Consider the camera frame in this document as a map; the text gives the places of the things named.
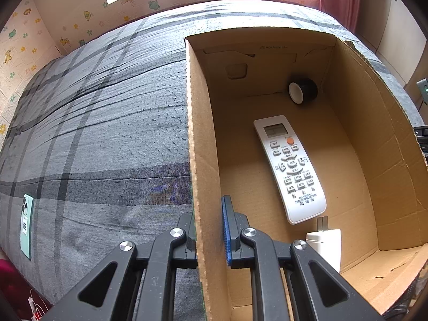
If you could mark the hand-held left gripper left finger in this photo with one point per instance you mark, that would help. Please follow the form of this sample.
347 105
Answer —
187 240

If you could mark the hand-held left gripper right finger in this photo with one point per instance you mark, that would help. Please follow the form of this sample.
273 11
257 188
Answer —
228 230

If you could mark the white remote control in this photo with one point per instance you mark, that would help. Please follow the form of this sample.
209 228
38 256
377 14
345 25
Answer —
291 174

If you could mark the large white charger plug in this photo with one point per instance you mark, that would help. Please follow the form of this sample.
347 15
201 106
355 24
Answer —
326 247

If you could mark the cardboard box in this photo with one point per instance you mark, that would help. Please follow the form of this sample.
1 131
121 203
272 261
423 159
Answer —
347 174

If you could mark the black round jar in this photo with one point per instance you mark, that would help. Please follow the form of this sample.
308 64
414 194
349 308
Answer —
307 88

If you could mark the white cabinet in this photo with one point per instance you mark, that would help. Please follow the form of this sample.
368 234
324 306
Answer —
394 33

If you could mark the grey plaid bed sheet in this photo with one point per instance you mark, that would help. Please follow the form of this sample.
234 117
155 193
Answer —
100 123

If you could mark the green smartphone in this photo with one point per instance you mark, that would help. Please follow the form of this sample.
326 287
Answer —
26 227

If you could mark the red cloth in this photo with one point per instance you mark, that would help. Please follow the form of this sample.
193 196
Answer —
13 284

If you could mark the dark plaid cloth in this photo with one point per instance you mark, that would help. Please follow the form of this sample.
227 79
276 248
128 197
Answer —
411 301

